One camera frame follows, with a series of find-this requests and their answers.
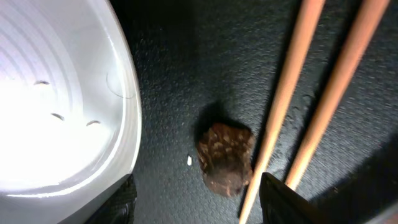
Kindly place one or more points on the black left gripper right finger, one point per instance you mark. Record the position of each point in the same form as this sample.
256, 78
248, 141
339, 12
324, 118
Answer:
281, 205

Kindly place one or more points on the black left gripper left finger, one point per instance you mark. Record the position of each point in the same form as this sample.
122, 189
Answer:
119, 208

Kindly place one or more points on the brown food chunk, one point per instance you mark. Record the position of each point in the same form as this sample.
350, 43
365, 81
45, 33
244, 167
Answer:
224, 153

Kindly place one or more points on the grey plate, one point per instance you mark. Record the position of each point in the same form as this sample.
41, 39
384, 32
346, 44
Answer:
70, 109

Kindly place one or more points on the round black tray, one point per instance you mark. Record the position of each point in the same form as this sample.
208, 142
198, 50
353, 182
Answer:
199, 62

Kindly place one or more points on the left wooden chopstick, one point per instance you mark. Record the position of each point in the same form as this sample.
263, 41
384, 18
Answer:
304, 28

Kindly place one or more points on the wooden chopstick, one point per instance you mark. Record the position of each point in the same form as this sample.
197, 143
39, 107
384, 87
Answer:
304, 28
359, 36

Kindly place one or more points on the right wooden chopstick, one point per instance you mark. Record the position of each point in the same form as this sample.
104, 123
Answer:
359, 36

